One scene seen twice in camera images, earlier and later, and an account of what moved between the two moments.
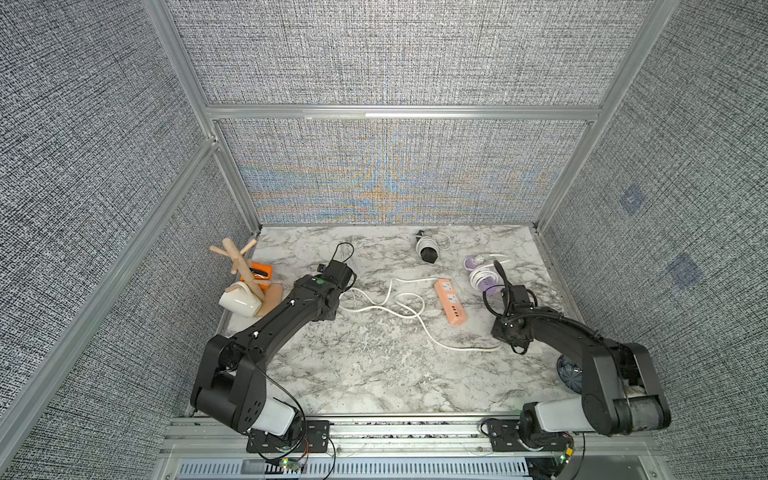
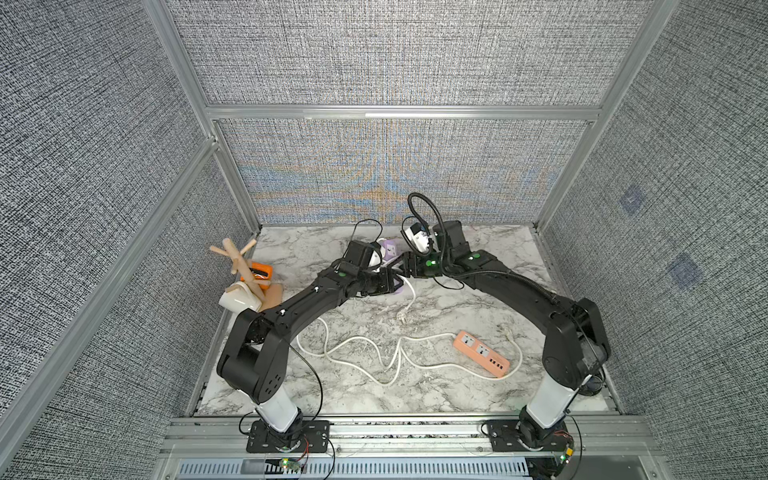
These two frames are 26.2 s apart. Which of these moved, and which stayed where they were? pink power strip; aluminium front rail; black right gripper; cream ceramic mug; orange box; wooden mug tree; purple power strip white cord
Moved: black right gripper; pink power strip; purple power strip white cord
Stayed: orange box; wooden mug tree; cream ceramic mug; aluminium front rail
